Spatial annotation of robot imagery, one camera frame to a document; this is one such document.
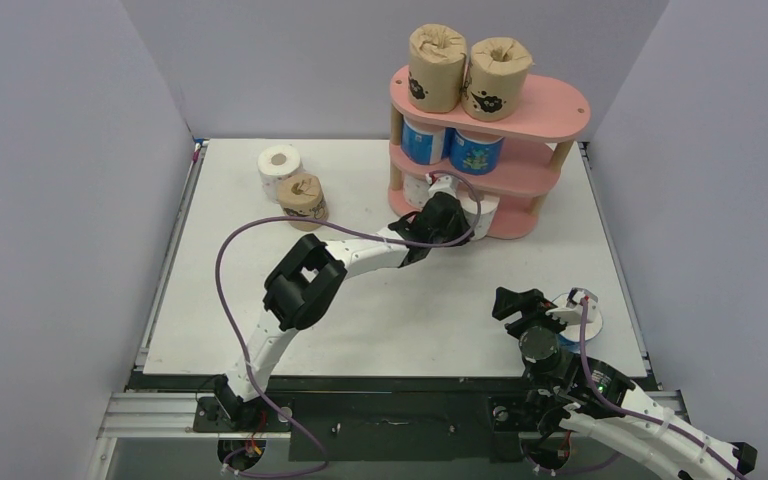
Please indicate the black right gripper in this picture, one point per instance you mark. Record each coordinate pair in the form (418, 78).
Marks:
(526, 310)

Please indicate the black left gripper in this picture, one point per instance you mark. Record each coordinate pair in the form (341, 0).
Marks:
(462, 228)

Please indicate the white floral roll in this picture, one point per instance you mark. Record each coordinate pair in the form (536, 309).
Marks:
(415, 191)
(481, 209)
(276, 164)

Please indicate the blue roll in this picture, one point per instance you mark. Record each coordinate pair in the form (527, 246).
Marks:
(571, 336)
(475, 153)
(424, 144)

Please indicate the brown paper roll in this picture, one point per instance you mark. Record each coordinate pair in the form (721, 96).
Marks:
(496, 72)

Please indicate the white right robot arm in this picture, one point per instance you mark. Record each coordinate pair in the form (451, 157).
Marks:
(569, 391)

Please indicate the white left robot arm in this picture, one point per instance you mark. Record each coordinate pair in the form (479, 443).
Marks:
(302, 286)

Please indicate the pink three-tier wooden shelf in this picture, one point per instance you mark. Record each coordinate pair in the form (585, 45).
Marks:
(538, 137)

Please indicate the brown wrapped roll on shelf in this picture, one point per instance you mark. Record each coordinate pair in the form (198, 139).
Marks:
(437, 58)

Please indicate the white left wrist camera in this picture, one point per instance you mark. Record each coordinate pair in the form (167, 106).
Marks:
(441, 183)

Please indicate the aluminium frame rail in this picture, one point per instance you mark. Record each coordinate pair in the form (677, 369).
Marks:
(150, 436)

